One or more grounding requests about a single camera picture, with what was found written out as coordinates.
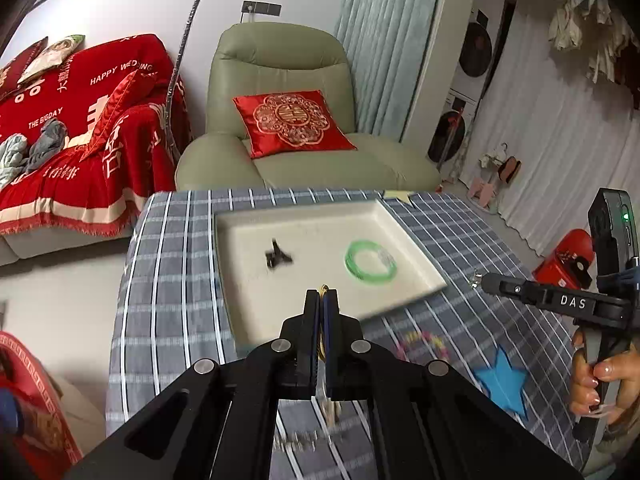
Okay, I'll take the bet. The wall socket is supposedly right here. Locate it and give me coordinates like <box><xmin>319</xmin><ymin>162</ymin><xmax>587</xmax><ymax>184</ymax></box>
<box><xmin>241</xmin><ymin>1</ymin><xmax>282</xmax><ymax>16</ymax></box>

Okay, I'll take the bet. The photo print pillow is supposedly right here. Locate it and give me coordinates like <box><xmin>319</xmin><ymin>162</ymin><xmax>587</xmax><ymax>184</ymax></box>
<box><xmin>17</xmin><ymin>35</ymin><xmax>86</xmax><ymax>85</ymax></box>

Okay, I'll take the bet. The red-covered sofa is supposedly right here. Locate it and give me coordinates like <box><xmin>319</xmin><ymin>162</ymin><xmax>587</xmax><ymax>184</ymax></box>
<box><xmin>0</xmin><ymin>34</ymin><xmax>191</xmax><ymax>238</ymax></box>

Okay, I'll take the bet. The red handled mop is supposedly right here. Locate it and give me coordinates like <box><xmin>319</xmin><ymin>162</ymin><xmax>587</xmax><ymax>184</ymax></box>
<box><xmin>437</xmin><ymin>109</ymin><xmax>465</xmax><ymax>171</ymax></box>

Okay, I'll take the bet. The black hair claw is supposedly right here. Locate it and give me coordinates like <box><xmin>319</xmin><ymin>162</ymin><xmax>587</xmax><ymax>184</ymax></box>
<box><xmin>265</xmin><ymin>237</ymin><xmax>294</xmax><ymax>271</ymax></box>

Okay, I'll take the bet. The teal curtain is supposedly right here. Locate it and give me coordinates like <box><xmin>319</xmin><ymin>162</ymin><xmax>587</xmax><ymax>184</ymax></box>
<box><xmin>334</xmin><ymin>0</ymin><xmax>443</xmax><ymax>136</ymax></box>

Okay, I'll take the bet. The blue star patch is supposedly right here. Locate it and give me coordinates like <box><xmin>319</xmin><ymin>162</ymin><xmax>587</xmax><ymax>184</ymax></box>
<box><xmin>474</xmin><ymin>345</ymin><xmax>530</xmax><ymax>418</ymax></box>

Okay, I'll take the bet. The red patterned cloth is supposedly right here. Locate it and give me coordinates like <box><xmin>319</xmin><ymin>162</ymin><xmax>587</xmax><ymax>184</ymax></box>
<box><xmin>0</xmin><ymin>332</ymin><xmax>83</xmax><ymax>466</ymax></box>

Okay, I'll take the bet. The dark red pillow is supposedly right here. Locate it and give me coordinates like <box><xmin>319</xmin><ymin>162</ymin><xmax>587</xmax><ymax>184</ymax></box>
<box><xmin>0</xmin><ymin>36</ymin><xmax>49</xmax><ymax>102</ymax></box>

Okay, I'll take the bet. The white washing machine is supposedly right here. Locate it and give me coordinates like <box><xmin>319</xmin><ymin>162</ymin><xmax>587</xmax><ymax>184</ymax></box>
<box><xmin>427</xmin><ymin>89</ymin><xmax>476</xmax><ymax>175</ymax></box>

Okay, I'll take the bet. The light blue garment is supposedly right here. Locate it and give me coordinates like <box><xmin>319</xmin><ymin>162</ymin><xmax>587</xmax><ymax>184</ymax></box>
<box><xmin>0</xmin><ymin>134</ymin><xmax>29</xmax><ymax>192</ymax></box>

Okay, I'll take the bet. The pink yellow spiral bracelet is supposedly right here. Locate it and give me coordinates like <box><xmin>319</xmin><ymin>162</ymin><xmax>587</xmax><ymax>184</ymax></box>
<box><xmin>397</xmin><ymin>330</ymin><xmax>451</xmax><ymax>362</ymax></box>

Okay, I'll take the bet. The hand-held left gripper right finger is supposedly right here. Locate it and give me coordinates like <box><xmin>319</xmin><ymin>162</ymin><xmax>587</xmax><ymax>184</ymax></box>
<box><xmin>322</xmin><ymin>291</ymin><xmax>568</xmax><ymax>480</ymax></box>

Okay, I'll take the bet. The beige hair tie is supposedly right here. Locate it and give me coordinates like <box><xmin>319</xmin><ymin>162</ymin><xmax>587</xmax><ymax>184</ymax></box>
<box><xmin>320</xmin><ymin>396</ymin><xmax>347</xmax><ymax>429</ymax></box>

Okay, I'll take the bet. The beige jewelry tray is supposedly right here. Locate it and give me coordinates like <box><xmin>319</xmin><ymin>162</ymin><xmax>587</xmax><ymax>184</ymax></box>
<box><xmin>214</xmin><ymin>199</ymin><xmax>448</xmax><ymax>353</ymax></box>

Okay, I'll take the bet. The grey sofa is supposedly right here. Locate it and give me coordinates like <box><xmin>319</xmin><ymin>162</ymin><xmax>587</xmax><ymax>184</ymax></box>
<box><xmin>0</xmin><ymin>220</ymin><xmax>138</xmax><ymax>267</ymax></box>

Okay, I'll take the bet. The green translucent bangle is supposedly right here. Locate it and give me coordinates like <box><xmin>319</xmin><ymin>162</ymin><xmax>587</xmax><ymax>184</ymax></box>
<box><xmin>344</xmin><ymin>241</ymin><xmax>399</xmax><ymax>286</ymax></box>

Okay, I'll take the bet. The white dryer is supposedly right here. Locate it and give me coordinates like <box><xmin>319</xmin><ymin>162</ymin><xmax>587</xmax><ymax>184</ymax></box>
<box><xmin>457</xmin><ymin>7</ymin><xmax>495</xmax><ymax>96</ymax></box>

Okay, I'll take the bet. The red embroidered cushion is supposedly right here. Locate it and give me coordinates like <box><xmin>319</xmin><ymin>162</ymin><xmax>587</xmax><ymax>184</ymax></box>
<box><xmin>232</xmin><ymin>90</ymin><xmax>357</xmax><ymax>159</ymax></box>

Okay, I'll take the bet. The person's right hand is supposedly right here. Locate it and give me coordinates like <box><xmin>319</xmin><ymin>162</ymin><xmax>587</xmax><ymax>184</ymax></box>
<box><xmin>570</xmin><ymin>331</ymin><xmax>626</xmax><ymax>418</ymax></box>

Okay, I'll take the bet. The hanging laundry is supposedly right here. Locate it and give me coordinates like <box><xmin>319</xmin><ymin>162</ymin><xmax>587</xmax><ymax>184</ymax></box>
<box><xmin>547</xmin><ymin>0</ymin><xmax>640</xmax><ymax>102</ymax></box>

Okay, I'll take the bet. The silver chain bracelet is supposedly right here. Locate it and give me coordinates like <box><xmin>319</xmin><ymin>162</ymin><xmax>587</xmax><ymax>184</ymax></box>
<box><xmin>275</xmin><ymin>432</ymin><xmax>322</xmax><ymax>454</ymax></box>

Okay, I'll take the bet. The green leather armchair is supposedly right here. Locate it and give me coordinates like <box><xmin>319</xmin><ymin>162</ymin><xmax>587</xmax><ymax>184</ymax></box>
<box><xmin>175</xmin><ymin>22</ymin><xmax>442</xmax><ymax>193</ymax></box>

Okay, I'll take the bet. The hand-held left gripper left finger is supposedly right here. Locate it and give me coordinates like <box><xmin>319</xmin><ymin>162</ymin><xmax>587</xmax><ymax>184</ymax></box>
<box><xmin>65</xmin><ymin>289</ymin><xmax>323</xmax><ymax>480</ymax></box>

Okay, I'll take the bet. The red satin pillow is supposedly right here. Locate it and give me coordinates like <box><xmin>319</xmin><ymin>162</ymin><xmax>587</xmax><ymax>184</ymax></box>
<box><xmin>80</xmin><ymin>70</ymin><xmax>152</xmax><ymax>161</ymax></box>

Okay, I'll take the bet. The red box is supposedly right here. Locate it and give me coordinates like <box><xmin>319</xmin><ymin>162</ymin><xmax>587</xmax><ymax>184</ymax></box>
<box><xmin>532</xmin><ymin>229</ymin><xmax>596</xmax><ymax>288</ymax></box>

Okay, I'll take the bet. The grey plaid tablecloth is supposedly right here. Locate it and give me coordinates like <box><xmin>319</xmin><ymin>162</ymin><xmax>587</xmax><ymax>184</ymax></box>
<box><xmin>106</xmin><ymin>187</ymin><xmax>601</xmax><ymax>480</ymax></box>

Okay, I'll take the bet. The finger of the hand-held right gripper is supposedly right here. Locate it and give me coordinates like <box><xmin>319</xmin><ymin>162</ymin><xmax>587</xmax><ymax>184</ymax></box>
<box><xmin>480</xmin><ymin>271</ymin><xmax>632</xmax><ymax>332</ymax></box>

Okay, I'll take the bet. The grey garment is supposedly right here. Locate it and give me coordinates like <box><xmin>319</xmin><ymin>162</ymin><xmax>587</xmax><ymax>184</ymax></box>
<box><xmin>25</xmin><ymin>120</ymin><xmax>69</xmax><ymax>173</ymax></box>

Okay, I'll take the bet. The white sheer curtain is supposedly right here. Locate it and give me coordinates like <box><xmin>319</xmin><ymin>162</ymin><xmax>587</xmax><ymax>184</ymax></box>
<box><xmin>470</xmin><ymin>0</ymin><xmax>640</xmax><ymax>261</ymax></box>

